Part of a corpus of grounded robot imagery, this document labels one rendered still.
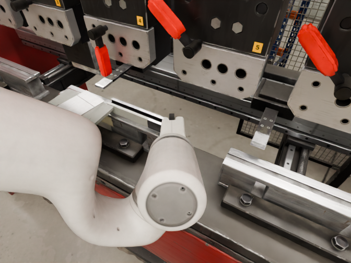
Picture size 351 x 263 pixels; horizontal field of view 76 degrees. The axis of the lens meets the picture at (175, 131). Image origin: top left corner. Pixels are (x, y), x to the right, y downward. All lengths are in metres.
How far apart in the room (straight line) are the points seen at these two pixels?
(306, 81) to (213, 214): 0.37
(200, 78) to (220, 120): 1.70
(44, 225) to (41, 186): 1.49
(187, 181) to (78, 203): 0.12
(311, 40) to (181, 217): 0.25
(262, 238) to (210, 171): 0.21
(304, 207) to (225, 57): 0.39
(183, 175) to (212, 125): 1.78
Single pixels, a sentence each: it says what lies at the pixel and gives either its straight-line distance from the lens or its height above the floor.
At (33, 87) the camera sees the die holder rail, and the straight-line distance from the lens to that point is 1.00.
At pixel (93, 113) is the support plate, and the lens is 0.66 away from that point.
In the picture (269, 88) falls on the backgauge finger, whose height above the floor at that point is 1.03.
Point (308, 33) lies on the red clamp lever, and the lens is 0.30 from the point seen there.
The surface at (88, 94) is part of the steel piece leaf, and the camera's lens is 0.73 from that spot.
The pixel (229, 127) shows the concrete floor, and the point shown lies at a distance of 2.05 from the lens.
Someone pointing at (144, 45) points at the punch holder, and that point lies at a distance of 0.44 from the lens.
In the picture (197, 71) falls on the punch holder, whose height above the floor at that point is 1.21.
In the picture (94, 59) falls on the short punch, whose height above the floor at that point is 1.13.
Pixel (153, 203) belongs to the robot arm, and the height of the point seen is 1.17.
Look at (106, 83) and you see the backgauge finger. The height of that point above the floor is 1.00.
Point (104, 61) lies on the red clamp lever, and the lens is 0.48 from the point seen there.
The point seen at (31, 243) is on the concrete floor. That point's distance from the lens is 1.71.
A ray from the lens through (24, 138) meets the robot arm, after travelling 0.21.
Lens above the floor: 1.41
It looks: 46 degrees down
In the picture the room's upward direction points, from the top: straight up
